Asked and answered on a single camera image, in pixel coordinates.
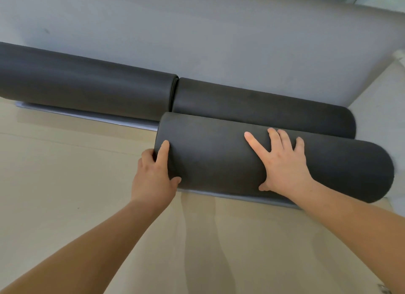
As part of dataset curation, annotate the person's right hand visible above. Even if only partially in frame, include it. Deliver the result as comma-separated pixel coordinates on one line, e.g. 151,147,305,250
244,127,317,202

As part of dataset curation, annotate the person's left hand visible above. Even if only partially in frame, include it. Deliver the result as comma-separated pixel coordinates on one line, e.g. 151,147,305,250
130,140,182,210

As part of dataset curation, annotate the blue-grey yoga mat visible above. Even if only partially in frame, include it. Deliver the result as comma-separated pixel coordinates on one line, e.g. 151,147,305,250
172,77,357,139
153,112,395,209
0,41,179,131

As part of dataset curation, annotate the person's right forearm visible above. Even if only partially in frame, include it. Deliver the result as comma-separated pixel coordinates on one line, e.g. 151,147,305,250
294,180,405,294

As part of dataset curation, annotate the person's left forearm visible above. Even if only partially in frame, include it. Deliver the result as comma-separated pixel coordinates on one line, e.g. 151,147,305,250
0,200,173,294

